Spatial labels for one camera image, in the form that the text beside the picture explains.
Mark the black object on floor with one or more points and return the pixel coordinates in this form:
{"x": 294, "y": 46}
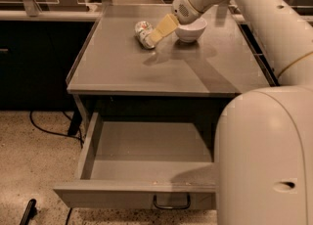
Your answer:
{"x": 29, "y": 212}

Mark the left dark counter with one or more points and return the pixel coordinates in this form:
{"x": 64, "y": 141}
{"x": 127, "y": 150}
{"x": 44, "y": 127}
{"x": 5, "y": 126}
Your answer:
{"x": 39, "y": 41}

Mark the grey open top drawer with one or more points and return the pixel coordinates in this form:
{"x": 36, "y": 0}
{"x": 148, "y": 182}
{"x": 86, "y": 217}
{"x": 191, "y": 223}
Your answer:
{"x": 124, "y": 164}

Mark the black drawer handle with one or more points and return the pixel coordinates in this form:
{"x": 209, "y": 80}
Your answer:
{"x": 168, "y": 202}

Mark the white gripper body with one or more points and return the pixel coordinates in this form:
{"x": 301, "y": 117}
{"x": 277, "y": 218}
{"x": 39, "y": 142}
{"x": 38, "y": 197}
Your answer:
{"x": 181, "y": 8}

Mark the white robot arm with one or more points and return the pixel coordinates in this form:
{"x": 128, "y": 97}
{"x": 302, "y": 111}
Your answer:
{"x": 264, "y": 137}

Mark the grey cabinet table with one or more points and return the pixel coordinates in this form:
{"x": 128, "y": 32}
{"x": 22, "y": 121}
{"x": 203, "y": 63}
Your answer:
{"x": 221, "y": 63}

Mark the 7up soda can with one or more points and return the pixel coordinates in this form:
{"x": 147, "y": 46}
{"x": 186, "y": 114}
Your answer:
{"x": 143, "y": 30}

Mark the white ceramic bowl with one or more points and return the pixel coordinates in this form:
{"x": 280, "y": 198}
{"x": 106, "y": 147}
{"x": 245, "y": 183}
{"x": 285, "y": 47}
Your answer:
{"x": 189, "y": 33}

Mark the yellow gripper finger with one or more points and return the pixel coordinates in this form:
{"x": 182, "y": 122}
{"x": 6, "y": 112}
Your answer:
{"x": 165, "y": 27}

